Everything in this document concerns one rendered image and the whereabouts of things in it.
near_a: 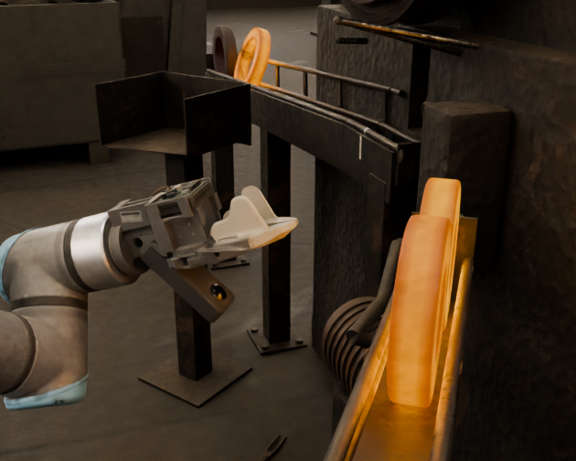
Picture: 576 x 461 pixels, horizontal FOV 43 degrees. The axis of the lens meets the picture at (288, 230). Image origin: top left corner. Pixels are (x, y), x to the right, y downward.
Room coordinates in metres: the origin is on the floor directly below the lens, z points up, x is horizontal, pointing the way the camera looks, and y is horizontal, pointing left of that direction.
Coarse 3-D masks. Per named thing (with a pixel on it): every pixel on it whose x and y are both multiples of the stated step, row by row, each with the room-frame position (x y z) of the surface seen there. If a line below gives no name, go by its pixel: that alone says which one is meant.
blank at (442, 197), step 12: (432, 180) 0.69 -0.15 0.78; (444, 180) 0.69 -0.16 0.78; (456, 180) 0.69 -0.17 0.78; (432, 192) 0.67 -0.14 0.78; (444, 192) 0.66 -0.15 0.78; (456, 192) 0.66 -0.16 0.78; (432, 204) 0.65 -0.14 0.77; (444, 204) 0.65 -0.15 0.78; (456, 204) 0.65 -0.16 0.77; (444, 216) 0.64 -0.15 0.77; (456, 216) 0.68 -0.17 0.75; (456, 228) 0.71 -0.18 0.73; (456, 240) 0.75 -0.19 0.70; (444, 312) 0.61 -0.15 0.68; (444, 324) 0.63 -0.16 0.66
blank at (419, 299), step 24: (432, 216) 0.56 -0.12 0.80; (408, 240) 0.51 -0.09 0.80; (432, 240) 0.51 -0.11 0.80; (408, 264) 0.49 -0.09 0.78; (432, 264) 0.49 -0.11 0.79; (408, 288) 0.48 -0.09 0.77; (432, 288) 0.47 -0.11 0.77; (408, 312) 0.47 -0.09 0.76; (432, 312) 0.47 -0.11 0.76; (408, 336) 0.46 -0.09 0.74; (432, 336) 0.46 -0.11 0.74; (408, 360) 0.46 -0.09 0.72; (432, 360) 0.47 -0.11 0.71; (408, 384) 0.46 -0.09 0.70; (432, 384) 0.50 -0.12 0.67
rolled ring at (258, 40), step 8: (256, 32) 2.03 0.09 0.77; (264, 32) 2.01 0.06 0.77; (248, 40) 2.08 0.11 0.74; (256, 40) 2.01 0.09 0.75; (264, 40) 1.98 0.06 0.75; (240, 48) 2.12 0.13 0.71; (248, 48) 2.09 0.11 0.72; (256, 48) 1.98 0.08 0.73; (264, 48) 1.97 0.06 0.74; (240, 56) 2.09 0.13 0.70; (248, 56) 2.10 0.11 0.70; (256, 56) 1.96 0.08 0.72; (264, 56) 1.96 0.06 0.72; (240, 64) 2.09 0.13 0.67; (248, 64) 2.10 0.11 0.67; (256, 64) 1.95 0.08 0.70; (264, 64) 1.95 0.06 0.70; (240, 72) 2.07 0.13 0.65; (256, 72) 1.95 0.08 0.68; (248, 80) 1.95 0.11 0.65; (256, 80) 1.95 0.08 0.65
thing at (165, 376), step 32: (96, 96) 1.54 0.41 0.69; (128, 96) 1.62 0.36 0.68; (160, 96) 1.70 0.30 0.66; (192, 96) 1.65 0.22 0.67; (224, 96) 1.49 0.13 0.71; (128, 128) 1.61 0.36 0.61; (160, 128) 1.69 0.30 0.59; (192, 128) 1.41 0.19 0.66; (224, 128) 1.48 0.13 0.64; (192, 160) 1.52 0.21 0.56; (192, 320) 1.50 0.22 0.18; (192, 352) 1.50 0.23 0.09; (160, 384) 1.48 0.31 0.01; (192, 384) 1.48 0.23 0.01; (224, 384) 1.48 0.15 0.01
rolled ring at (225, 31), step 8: (216, 32) 2.24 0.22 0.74; (224, 32) 2.17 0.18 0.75; (232, 32) 2.18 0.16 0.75; (216, 40) 2.26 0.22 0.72; (224, 40) 2.15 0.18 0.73; (232, 40) 2.15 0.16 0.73; (216, 48) 2.27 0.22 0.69; (224, 48) 2.15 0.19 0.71; (232, 48) 2.14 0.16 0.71; (216, 56) 2.27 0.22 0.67; (224, 56) 2.16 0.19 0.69; (232, 56) 2.13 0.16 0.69; (216, 64) 2.27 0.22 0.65; (224, 64) 2.27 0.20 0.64; (232, 64) 2.13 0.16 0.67; (224, 72) 2.16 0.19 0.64; (232, 72) 2.14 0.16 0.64
